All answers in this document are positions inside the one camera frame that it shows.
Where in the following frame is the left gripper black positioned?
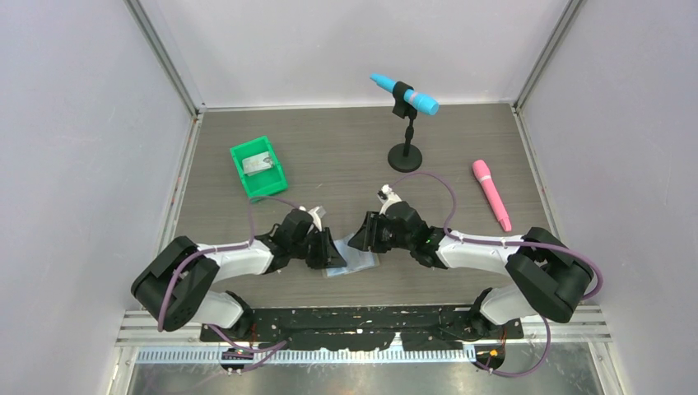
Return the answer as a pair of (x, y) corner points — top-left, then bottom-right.
(290, 227), (346, 269)

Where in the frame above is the blue toy microphone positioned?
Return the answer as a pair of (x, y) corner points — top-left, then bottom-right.
(370, 73), (440, 119)

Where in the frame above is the green plastic bin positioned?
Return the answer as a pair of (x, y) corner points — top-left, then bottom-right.
(230, 136), (288, 198)

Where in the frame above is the aluminium frame rail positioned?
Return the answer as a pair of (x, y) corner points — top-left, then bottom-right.
(116, 306), (612, 365)

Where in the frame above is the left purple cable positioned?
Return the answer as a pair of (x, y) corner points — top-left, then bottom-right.
(156, 196), (306, 375)

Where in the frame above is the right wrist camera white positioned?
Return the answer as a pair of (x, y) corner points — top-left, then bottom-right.
(377, 184), (402, 215)

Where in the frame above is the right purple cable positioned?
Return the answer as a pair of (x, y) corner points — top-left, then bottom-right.
(387, 171), (605, 379)

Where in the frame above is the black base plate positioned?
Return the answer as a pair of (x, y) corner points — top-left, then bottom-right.
(200, 305), (524, 351)

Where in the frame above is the pink toy microphone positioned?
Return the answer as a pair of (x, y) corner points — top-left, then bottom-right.
(472, 160), (513, 232)

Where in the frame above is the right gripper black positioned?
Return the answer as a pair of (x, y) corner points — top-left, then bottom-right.
(347, 211), (414, 254)

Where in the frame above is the grey leather card holder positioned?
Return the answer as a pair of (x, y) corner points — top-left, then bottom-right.
(323, 234), (379, 278)

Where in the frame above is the purple cable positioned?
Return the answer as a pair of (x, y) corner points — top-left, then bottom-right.
(387, 171), (605, 379)
(156, 196), (306, 375)

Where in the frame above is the black microphone stand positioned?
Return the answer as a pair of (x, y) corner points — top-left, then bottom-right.
(388, 81), (422, 173)

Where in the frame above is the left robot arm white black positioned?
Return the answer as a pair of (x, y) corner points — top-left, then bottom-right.
(131, 207), (347, 341)

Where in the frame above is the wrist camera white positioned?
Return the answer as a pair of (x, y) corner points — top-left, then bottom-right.
(307, 206), (326, 231)
(377, 184), (402, 215)

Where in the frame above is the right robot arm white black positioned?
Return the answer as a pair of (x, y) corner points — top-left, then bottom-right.
(348, 202), (595, 338)

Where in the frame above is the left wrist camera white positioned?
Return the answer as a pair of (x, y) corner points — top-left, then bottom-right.
(307, 206), (326, 231)

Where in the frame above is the silver VIP card stack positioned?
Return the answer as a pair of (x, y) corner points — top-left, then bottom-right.
(242, 151), (275, 176)

